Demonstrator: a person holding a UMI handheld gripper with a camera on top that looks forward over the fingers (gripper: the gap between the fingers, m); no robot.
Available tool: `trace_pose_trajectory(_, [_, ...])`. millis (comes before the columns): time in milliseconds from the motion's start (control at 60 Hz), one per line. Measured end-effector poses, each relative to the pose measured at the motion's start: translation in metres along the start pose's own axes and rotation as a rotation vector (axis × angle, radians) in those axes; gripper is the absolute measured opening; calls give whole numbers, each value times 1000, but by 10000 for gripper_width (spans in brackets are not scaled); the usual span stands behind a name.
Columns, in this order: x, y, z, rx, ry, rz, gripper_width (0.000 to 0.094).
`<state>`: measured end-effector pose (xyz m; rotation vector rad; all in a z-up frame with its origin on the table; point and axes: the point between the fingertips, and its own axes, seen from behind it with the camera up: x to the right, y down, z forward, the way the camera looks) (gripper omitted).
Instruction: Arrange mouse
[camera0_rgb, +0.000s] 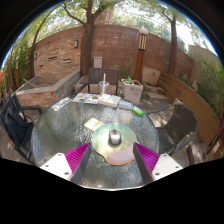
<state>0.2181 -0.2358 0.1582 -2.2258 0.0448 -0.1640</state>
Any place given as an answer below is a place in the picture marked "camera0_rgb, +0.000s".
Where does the grey black computer mouse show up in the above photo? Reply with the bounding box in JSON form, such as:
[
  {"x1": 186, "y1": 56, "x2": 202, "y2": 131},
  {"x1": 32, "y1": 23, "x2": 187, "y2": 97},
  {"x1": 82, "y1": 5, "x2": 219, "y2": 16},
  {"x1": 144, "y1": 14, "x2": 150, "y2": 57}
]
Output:
[{"x1": 108, "y1": 129, "x2": 122, "y2": 146}]

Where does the dark wicker chair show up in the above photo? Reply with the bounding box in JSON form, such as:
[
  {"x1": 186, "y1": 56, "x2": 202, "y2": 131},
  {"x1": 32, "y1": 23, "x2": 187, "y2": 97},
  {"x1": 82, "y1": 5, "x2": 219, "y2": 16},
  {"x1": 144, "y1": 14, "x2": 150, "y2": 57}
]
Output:
[{"x1": 146, "y1": 103, "x2": 199, "y2": 157}]

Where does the wooden garden lamp post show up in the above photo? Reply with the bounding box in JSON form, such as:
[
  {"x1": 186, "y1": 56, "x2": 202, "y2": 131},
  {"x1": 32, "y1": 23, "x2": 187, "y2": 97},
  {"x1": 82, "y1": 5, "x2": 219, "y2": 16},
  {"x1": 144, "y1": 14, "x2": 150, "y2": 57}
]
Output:
[{"x1": 133, "y1": 27, "x2": 149, "y2": 83}]

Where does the black folding chair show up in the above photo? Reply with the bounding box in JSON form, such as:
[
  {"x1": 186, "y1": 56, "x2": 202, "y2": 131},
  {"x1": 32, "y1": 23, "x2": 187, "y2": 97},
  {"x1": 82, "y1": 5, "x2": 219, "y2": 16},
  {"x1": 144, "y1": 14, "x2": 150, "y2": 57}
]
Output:
[{"x1": 0, "y1": 89, "x2": 44, "y2": 164}]

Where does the yellow card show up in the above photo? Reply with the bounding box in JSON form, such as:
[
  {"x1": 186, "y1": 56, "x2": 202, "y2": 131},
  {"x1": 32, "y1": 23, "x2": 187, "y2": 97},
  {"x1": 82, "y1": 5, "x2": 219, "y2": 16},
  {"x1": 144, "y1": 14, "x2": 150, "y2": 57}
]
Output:
[{"x1": 83, "y1": 117, "x2": 104, "y2": 132}]

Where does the dark slatted wooden chair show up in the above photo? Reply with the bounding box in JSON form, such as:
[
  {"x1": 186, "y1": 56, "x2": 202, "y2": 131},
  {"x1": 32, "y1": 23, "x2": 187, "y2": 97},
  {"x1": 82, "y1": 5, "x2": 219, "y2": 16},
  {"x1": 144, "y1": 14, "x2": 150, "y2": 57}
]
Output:
[{"x1": 79, "y1": 67, "x2": 122, "y2": 97}]

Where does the grey wall box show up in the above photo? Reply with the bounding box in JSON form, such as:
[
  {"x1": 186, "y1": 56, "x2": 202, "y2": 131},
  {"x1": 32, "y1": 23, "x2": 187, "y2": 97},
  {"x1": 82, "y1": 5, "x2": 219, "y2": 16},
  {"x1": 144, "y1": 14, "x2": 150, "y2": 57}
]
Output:
[{"x1": 92, "y1": 56, "x2": 104, "y2": 69}]

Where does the beige stone slab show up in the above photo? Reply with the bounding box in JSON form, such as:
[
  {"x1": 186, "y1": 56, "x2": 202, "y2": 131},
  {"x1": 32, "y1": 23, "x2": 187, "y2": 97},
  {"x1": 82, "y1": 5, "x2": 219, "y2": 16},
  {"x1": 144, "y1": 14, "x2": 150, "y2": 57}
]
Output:
[{"x1": 141, "y1": 66, "x2": 162, "y2": 87}]

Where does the thick pale book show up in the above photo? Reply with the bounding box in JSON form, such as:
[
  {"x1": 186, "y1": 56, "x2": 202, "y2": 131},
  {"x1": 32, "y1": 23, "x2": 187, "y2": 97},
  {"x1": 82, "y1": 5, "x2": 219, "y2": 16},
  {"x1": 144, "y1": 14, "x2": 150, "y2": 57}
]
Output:
[{"x1": 97, "y1": 93, "x2": 122, "y2": 108}]

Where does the thin blue booklet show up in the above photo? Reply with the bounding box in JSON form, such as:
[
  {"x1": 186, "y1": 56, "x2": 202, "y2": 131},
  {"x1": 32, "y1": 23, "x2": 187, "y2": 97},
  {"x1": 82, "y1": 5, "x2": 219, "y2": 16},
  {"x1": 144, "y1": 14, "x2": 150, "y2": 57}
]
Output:
[{"x1": 118, "y1": 99, "x2": 134, "y2": 111}]

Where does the forked tree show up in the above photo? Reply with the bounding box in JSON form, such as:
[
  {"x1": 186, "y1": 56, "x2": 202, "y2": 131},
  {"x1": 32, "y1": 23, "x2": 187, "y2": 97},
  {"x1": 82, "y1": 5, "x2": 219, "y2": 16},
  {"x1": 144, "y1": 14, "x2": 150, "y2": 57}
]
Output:
[{"x1": 63, "y1": 0, "x2": 108, "y2": 76}]

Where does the white square planter with plant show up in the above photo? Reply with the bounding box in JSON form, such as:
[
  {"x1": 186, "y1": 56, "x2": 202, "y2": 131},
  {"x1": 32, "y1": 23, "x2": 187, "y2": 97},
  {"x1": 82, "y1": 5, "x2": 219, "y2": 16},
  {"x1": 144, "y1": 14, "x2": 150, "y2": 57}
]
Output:
[{"x1": 120, "y1": 77, "x2": 144, "y2": 106}]

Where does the curved wooden bench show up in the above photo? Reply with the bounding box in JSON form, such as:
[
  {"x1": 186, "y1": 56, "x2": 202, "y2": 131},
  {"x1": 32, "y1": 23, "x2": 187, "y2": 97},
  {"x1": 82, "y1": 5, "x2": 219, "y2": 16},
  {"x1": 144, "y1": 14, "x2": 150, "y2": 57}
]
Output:
[{"x1": 157, "y1": 72, "x2": 224, "y2": 161}]

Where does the small green tube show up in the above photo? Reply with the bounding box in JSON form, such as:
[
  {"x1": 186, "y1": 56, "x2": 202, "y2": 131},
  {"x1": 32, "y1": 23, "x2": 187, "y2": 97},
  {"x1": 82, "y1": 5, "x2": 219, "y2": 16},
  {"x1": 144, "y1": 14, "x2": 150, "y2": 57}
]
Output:
[{"x1": 131, "y1": 106, "x2": 146, "y2": 118}]

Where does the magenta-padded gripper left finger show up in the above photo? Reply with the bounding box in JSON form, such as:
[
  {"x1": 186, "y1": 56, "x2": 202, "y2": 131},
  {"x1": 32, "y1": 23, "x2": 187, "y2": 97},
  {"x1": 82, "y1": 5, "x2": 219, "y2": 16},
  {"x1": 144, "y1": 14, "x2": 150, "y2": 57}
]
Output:
[{"x1": 39, "y1": 142, "x2": 93, "y2": 185}]

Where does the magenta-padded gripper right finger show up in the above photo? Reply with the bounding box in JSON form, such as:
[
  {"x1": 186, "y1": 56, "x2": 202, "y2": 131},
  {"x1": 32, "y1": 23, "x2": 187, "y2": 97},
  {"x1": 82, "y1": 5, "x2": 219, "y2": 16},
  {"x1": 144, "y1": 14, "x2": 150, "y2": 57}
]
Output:
[{"x1": 132, "y1": 142, "x2": 184, "y2": 185}]

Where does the slim tree trunk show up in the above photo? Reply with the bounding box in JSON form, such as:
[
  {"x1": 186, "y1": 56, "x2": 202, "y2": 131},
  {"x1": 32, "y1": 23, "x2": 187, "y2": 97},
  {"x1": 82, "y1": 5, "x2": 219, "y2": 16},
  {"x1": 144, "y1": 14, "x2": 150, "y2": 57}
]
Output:
[{"x1": 162, "y1": 8, "x2": 178, "y2": 77}]

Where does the stone brick counter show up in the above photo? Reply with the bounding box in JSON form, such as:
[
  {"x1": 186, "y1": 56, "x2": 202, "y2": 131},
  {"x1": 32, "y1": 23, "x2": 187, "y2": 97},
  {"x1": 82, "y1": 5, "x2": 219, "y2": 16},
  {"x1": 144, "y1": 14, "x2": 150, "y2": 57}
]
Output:
[{"x1": 14, "y1": 69, "x2": 82, "y2": 111}]

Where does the colourful printed brochure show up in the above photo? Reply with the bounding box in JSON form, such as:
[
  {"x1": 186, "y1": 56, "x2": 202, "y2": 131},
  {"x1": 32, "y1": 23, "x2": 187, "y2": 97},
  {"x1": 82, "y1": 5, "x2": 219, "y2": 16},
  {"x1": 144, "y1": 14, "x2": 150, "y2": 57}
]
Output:
[{"x1": 72, "y1": 92, "x2": 101, "y2": 105}]

